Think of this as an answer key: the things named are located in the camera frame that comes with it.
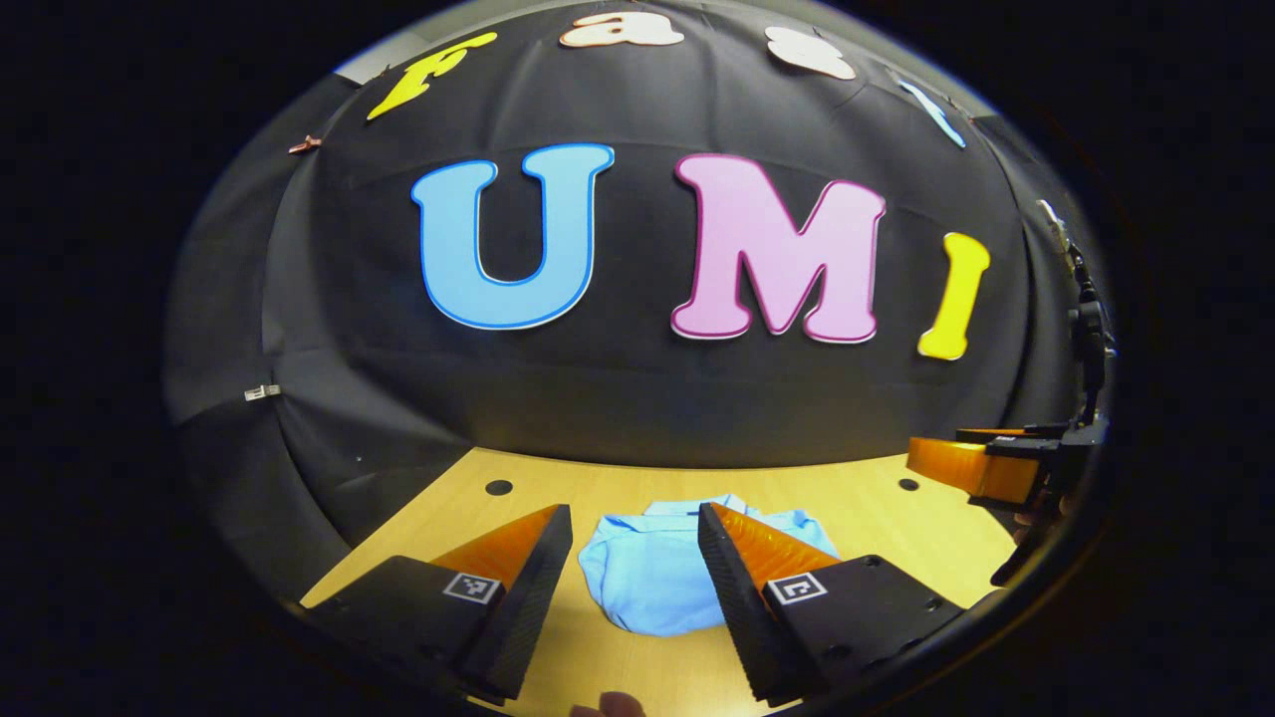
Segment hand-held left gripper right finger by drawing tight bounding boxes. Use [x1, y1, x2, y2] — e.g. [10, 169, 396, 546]
[697, 501, 997, 708]

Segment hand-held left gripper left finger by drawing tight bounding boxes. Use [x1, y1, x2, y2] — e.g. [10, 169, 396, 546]
[299, 503, 576, 703]

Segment light blue T-shirt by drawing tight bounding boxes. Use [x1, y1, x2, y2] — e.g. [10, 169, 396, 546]
[578, 493, 841, 638]

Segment black backdrop cloth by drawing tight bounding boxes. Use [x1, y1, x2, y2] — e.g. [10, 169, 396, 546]
[164, 5, 1112, 589]

